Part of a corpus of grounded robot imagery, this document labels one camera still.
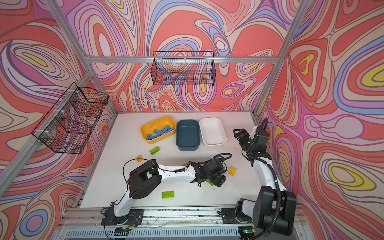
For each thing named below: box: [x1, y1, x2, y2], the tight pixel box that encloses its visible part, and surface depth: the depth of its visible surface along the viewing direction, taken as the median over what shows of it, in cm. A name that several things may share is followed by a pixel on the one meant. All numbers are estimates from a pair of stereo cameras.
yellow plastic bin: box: [140, 116, 177, 144], surface depth 111 cm
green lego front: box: [162, 190, 175, 199], surface depth 82 cm
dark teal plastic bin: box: [175, 119, 201, 151], surface depth 107 cm
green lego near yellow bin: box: [149, 146, 161, 156], surface depth 98 cm
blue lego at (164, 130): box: [161, 125, 170, 134], surface depth 110 cm
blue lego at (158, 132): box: [153, 129, 163, 136], surface depth 109 cm
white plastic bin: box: [199, 117, 227, 146], surface depth 108 cm
